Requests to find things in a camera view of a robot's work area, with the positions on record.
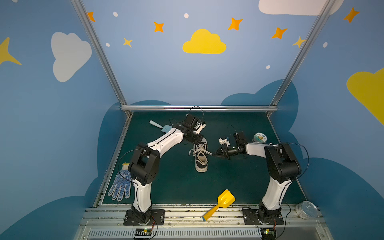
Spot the black white canvas sneaker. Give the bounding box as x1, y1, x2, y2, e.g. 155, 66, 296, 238
193, 138, 209, 173

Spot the white shoelace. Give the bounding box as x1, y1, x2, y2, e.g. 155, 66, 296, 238
189, 142, 213, 162

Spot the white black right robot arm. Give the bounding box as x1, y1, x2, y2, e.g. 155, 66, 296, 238
213, 143, 302, 222

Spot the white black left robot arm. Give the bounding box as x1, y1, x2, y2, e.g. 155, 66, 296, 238
129, 120, 206, 216

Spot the light blue toy shovel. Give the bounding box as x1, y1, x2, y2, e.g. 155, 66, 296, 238
150, 121, 172, 133

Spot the printed paper cup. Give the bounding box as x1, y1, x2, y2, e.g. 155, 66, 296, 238
253, 133, 268, 144

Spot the yellow toy shovel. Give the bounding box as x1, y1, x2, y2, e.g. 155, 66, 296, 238
202, 190, 236, 222

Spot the blue dotted work glove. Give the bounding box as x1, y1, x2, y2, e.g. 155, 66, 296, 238
108, 163, 132, 202

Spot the right electronics board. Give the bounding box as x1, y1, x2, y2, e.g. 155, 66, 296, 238
261, 228, 277, 240

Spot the electronics board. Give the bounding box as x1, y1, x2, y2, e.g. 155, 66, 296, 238
261, 228, 277, 240
133, 228, 153, 240

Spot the left electronics board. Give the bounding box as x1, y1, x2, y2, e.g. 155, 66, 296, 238
133, 228, 153, 240

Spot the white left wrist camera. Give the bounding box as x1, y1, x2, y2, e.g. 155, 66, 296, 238
182, 114, 206, 135

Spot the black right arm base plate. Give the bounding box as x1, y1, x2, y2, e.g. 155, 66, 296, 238
241, 207, 285, 225

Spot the aluminium back frame bar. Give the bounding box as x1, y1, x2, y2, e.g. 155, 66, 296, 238
121, 105, 278, 112

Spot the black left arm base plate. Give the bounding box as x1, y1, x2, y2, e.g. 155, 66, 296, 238
123, 208, 165, 226

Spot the aluminium right frame post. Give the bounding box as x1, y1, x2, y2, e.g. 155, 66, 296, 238
267, 0, 337, 118

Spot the aluminium frame post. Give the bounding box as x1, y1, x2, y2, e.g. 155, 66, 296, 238
71, 0, 132, 118
267, 0, 337, 118

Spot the aluminium front rail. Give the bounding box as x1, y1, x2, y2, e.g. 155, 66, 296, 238
74, 205, 333, 240

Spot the aluminium left frame post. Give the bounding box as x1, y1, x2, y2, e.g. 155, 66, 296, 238
71, 0, 132, 118

